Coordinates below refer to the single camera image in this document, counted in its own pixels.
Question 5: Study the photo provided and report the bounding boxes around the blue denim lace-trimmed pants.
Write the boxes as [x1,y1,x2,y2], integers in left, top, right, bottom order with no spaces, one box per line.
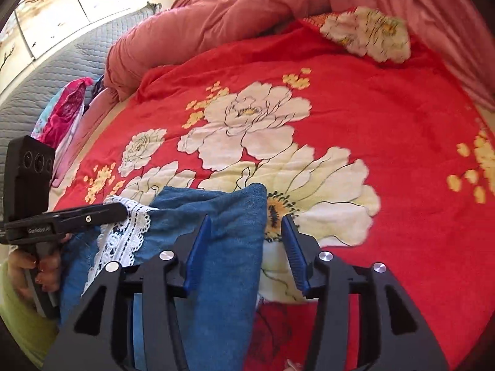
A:
[60,183,267,370]

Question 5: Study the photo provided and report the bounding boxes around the left hand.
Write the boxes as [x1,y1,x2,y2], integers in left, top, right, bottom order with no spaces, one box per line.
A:
[6,233,75,304]

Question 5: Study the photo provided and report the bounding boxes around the green sleeve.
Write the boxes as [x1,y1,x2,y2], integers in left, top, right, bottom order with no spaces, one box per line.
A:
[1,262,59,370]

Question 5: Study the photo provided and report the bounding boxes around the magenta clothes pile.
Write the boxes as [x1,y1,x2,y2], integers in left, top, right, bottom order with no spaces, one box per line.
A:
[31,77,93,149]

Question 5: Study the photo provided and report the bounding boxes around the beige bed sheet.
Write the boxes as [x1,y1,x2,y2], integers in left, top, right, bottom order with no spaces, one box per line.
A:
[49,88,134,211]

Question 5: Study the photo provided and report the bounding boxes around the grey quilted headboard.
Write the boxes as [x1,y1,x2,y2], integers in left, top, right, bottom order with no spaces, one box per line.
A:
[0,1,164,194]

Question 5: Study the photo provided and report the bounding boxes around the red floral blanket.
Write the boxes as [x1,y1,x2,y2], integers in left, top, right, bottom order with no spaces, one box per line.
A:
[57,8,494,370]

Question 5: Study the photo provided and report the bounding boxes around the salmon pink comforter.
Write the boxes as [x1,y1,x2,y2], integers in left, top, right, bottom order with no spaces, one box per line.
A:
[104,0,494,109]

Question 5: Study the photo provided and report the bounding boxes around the floral wall painting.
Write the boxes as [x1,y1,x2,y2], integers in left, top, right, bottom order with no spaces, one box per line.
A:
[0,0,137,94]

